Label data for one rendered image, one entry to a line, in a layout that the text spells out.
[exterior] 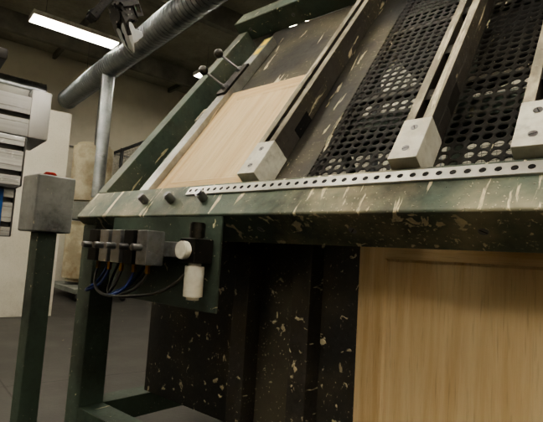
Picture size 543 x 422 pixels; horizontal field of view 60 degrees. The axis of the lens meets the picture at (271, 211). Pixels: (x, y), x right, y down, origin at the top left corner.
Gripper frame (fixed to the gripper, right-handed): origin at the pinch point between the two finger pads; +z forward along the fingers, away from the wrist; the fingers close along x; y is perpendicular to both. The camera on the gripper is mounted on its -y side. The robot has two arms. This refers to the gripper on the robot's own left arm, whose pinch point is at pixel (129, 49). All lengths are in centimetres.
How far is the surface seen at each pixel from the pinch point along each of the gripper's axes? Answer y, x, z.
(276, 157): 5, -48, 45
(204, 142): 12.5, -3.8, 35.9
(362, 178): -2, -81, 51
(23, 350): -62, 16, 77
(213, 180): -3, -26, 46
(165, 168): -2.9, 0.6, 39.8
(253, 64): 55, 9, 13
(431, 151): 10, -91, 51
